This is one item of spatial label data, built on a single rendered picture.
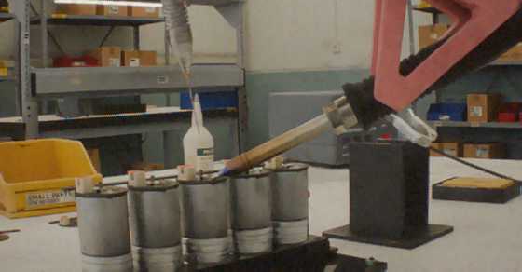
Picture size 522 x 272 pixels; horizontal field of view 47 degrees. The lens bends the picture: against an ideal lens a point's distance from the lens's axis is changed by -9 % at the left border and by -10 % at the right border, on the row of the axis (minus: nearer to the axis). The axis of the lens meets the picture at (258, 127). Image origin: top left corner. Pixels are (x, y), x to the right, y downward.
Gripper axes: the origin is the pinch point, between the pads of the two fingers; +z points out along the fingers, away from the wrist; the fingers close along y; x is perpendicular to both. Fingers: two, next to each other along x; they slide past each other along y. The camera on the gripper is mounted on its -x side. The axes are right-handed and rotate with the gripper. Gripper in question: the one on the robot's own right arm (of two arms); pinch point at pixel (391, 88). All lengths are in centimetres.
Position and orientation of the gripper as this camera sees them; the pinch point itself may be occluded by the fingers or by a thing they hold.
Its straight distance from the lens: 31.1
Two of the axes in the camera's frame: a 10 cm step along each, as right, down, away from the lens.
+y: -0.6, 0.6, -10.0
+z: -4.6, 8.8, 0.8
